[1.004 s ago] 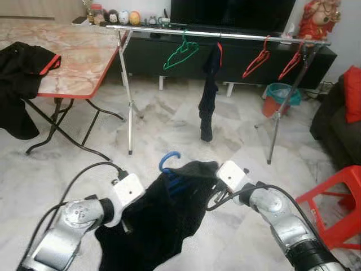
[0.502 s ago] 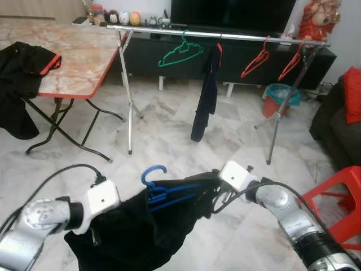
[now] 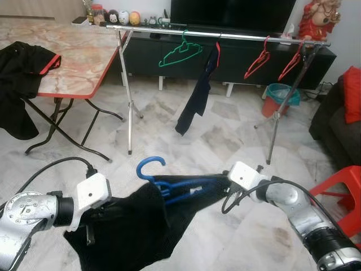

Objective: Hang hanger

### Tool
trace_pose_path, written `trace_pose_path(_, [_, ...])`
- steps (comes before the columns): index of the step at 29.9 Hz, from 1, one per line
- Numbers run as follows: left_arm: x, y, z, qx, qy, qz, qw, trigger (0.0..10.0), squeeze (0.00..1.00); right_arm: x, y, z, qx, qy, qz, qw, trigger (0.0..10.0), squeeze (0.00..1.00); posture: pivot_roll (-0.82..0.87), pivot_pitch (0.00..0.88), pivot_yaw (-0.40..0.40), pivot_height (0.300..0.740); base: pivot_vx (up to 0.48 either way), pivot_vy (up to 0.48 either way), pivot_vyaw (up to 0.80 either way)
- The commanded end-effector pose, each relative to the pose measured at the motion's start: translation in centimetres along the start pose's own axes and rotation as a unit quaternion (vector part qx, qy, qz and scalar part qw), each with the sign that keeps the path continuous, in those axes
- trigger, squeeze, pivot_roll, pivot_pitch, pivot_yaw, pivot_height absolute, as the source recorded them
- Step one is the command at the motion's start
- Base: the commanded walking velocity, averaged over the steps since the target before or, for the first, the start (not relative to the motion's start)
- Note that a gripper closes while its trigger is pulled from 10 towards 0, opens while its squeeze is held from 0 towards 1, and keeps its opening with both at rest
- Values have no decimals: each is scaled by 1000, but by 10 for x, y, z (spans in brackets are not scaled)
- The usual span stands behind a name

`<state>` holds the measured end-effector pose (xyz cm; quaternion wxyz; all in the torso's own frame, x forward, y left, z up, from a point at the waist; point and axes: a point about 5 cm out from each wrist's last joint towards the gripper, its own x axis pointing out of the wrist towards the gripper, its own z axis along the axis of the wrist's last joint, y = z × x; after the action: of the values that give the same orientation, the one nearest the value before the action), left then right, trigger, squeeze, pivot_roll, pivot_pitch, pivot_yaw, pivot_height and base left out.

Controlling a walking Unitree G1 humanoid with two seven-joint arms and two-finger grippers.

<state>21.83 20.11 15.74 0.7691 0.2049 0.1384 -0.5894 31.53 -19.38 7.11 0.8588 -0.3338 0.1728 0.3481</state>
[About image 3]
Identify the black flat television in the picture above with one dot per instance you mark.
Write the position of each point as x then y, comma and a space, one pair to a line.
231, 14

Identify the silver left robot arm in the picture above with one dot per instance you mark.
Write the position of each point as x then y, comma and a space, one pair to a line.
25, 217

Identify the orange bin teal bag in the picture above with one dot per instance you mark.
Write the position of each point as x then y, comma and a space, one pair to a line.
279, 96

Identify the silver metal clothes rack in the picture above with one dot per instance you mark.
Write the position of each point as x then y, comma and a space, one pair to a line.
225, 35

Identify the white round plush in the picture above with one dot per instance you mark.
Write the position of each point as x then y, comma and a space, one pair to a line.
123, 17

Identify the black TV console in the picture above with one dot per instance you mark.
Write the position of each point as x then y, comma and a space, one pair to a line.
225, 70

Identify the plain black shirt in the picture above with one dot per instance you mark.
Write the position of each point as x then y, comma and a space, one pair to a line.
130, 237

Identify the red cushion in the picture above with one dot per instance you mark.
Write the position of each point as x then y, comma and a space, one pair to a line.
352, 93

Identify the white tissue box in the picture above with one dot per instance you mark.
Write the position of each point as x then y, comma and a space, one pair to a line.
287, 38

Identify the black plush white face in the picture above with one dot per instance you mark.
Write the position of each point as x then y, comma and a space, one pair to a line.
113, 16

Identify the dark brown sofa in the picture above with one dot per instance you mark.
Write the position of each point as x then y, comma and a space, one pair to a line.
338, 135

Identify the red figurine statue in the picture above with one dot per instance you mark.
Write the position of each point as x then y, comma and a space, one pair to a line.
316, 20

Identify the red plastic stool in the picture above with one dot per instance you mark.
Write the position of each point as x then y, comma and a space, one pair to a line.
344, 192

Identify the blue plastic hanger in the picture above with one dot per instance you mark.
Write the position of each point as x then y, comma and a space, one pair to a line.
148, 159

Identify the orange marble folding table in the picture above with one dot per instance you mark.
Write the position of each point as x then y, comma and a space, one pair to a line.
62, 56

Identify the red lid jar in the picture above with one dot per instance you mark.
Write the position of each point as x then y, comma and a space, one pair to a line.
97, 12

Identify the red plastic hanger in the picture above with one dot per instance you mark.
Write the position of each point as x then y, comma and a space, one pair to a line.
260, 59
291, 62

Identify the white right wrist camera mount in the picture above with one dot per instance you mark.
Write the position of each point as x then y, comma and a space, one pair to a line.
245, 175

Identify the navy shirt orange collar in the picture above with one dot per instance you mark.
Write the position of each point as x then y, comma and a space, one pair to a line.
197, 90

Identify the light wooden cabinet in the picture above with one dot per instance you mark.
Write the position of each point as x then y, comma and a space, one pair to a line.
39, 8

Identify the green plastic hanger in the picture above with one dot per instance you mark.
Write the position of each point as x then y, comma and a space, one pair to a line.
184, 44

